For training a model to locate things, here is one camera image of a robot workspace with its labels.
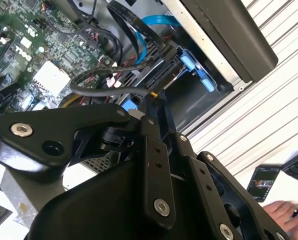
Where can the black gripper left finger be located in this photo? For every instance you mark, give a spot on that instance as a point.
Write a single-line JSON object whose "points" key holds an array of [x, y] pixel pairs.
{"points": [[64, 125]]}

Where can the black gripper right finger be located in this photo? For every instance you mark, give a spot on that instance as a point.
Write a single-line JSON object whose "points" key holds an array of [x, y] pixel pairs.
{"points": [[201, 180]]}

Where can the person's bare hand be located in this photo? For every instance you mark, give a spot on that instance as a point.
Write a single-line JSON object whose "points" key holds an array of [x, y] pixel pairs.
{"points": [[279, 212]]}

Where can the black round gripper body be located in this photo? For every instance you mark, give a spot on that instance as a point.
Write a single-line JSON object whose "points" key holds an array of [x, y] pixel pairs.
{"points": [[101, 207]]}

